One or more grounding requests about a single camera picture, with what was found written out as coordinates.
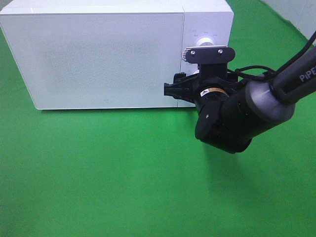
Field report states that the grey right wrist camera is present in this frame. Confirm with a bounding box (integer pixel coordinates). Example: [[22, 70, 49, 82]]
[[182, 45, 236, 80]]

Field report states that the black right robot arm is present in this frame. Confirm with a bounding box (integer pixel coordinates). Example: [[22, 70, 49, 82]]
[[164, 46, 316, 154]]

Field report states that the white microwave oven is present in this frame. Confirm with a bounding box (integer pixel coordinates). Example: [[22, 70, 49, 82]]
[[0, 0, 234, 107]]

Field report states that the upper white microwave knob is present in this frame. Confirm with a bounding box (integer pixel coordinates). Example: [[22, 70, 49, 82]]
[[196, 37, 214, 47]]

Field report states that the green table cloth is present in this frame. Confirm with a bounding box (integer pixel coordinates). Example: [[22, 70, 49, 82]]
[[0, 37, 316, 237]]

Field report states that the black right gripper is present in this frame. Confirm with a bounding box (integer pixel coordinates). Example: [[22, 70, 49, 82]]
[[163, 72, 238, 104]]

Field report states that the white microwave door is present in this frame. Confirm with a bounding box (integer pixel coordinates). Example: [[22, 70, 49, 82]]
[[0, 13, 183, 110]]

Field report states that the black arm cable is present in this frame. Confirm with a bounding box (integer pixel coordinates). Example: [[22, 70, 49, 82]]
[[227, 29, 316, 81]]

